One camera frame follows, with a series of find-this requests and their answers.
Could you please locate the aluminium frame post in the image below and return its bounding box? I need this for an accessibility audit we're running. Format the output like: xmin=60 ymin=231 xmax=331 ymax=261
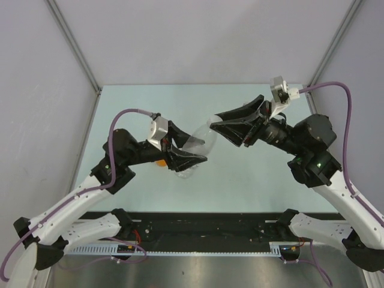
xmin=44 ymin=0 xmax=101 ymax=95
xmin=307 ymin=0 xmax=365 ymax=86

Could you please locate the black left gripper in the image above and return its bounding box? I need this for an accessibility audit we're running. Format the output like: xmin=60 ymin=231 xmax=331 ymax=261
xmin=125 ymin=121 xmax=208 ymax=172

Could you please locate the right aluminium frame post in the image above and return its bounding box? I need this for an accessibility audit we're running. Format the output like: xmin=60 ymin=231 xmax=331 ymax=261
xmin=307 ymin=0 xmax=365 ymax=86

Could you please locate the left aluminium frame post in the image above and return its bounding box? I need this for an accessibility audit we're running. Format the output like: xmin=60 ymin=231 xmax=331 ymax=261
xmin=44 ymin=0 xmax=101 ymax=95

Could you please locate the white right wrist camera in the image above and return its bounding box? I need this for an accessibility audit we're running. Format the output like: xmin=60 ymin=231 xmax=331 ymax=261
xmin=270 ymin=76 xmax=299 ymax=118

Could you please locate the orange juice bottle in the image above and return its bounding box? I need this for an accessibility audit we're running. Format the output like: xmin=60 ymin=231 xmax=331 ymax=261
xmin=156 ymin=160 xmax=167 ymax=167

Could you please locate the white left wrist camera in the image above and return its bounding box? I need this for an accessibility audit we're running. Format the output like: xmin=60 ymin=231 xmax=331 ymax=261
xmin=147 ymin=113 xmax=169 ymax=151

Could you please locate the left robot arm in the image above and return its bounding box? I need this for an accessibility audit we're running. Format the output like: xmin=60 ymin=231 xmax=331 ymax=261
xmin=14 ymin=116 xmax=207 ymax=271

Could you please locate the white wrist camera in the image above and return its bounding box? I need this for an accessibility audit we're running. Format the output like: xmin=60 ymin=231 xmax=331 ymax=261
xmin=147 ymin=113 xmax=169 ymax=151
xmin=270 ymin=76 xmax=299 ymax=118

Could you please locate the white slotted cable duct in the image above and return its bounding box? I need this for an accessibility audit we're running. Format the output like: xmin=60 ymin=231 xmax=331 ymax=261
xmin=65 ymin=239 xmax=304 ymax=260

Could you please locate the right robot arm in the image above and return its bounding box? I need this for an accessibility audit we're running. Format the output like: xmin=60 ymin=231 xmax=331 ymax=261
xmin=209 ymin=95 xmax=383 ymax=272

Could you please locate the clear water bottle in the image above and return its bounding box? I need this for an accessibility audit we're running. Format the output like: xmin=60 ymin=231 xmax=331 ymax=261
xmin=181 ymin=115 xmax=222 ymax=157

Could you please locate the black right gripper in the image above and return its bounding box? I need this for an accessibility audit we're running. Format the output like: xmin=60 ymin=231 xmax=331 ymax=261
xmin=208 ymin=94 xmax=302 ymax=155

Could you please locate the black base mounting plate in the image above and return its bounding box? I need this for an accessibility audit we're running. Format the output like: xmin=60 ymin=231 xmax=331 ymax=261
xmin=77 ymin=211 xmax=343 ymax=256

